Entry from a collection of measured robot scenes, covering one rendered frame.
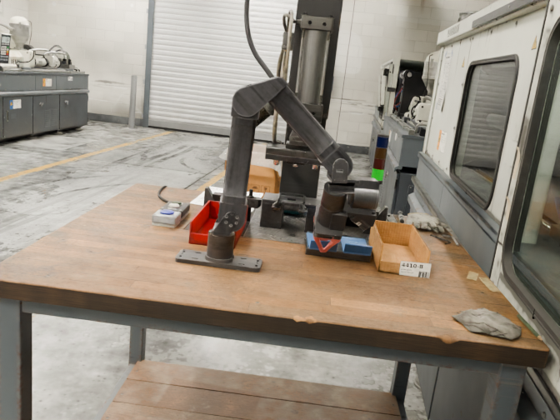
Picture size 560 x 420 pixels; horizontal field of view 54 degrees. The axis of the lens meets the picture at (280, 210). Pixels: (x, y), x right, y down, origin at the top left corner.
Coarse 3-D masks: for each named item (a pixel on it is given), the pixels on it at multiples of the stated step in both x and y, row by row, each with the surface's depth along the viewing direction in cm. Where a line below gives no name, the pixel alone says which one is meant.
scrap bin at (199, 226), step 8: (208, 208) 163; (216, 208) 164; (200, 216) 151; (208, 216) 164; (216, 216) 165; (192, 224) 142; (200, 224) 152; (208, 224) 158; (192, 232) 141; (200, 232) 150; (240, 232) 151; (192, 240) 141; (200, 240) 141
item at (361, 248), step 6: (342, 240) 151; (348, 240) 151; (354, 240) 152; (360, 240) 153; (342, 246) 146; (348, 246) 140; (354, 246) 139; (360, 246) 139; (366, 246) 139; (348, 252) 141; (354, 252) 141; (360, 252) 141; (366, 252) 141
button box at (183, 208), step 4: (160, 188) 194; (160, 192) 190; (160, 196) 183; (164, 200) 179; (168, 204) 166; (180, 204) 166; (184, 204) 168; (188, 204) 169; (160, 208) 160; (164, 208) 160; (168, 208) 161; (172, 208) 161; (176, 208) 162; (180, 208) 162; (184, 208) 163; (188, 208) 169; (184, 212) 163; (188, 212) 170; (184, 216) 164; (180, 220) 161
